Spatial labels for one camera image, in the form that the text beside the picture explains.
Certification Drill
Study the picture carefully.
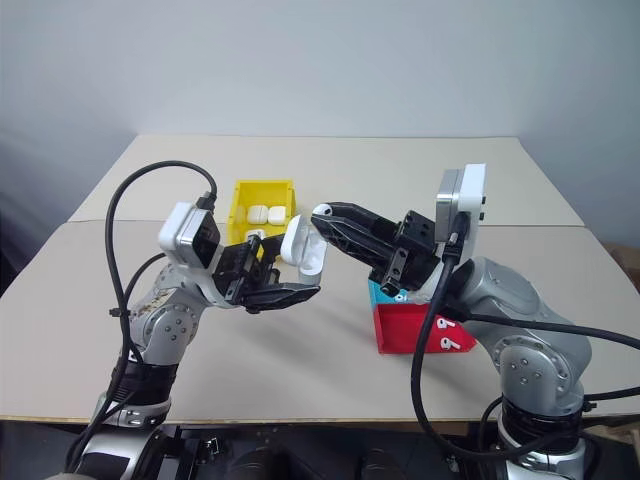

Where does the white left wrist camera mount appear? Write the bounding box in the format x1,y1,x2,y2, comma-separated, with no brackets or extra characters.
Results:
158,201,225,307

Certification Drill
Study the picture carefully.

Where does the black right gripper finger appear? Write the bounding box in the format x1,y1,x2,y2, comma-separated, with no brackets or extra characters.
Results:
312,200,404,242
310,216,399,272

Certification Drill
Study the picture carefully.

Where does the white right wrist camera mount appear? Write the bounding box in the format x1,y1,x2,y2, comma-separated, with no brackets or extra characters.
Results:
434,162,489,265

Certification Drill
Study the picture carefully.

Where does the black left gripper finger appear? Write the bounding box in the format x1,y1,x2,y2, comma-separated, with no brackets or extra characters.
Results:
239,281,321,315
259,233,287,266

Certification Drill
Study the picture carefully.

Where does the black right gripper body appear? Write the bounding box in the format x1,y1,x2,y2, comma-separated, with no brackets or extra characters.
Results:
378,209,444,297

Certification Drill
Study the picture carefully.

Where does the blue plastic tray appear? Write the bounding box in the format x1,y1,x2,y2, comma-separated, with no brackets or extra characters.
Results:
368,277,432,306

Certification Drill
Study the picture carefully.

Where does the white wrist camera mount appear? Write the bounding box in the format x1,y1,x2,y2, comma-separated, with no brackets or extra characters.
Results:
434,162,489,265
158,201,225,307

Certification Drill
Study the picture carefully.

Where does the black metal base frame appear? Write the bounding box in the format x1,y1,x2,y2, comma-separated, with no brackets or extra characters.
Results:
0,419,640,480

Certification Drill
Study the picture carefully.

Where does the black cable behind right wrist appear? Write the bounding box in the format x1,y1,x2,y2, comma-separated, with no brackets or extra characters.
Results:
443,294,640,351

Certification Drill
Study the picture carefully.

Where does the red plastic tray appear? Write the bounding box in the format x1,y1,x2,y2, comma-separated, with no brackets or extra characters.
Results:
370,301,479,355

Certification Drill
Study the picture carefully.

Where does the light wooden board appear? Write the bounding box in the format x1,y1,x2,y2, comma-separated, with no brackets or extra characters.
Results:
588,413,640,442

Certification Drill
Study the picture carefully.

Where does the yellow plastic bin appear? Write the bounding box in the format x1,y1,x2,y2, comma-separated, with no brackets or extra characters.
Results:
227,178,297,261

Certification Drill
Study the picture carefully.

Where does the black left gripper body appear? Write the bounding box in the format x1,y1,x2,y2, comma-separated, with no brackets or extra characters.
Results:
212,238,279,304

